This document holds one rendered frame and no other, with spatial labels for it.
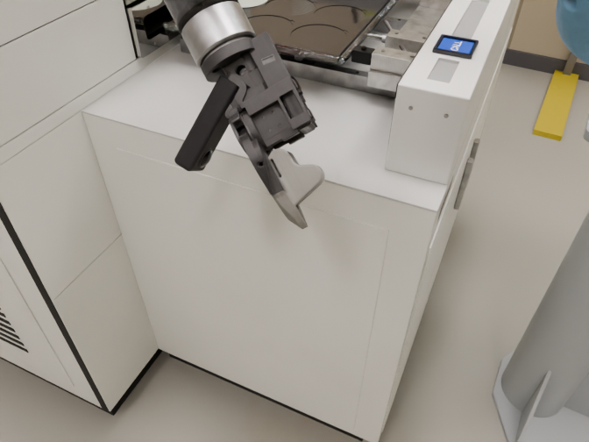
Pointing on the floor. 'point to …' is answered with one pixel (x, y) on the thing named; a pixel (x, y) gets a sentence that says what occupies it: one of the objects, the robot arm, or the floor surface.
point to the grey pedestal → (551, 359)
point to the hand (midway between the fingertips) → (294, 221)
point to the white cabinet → (280, 273)
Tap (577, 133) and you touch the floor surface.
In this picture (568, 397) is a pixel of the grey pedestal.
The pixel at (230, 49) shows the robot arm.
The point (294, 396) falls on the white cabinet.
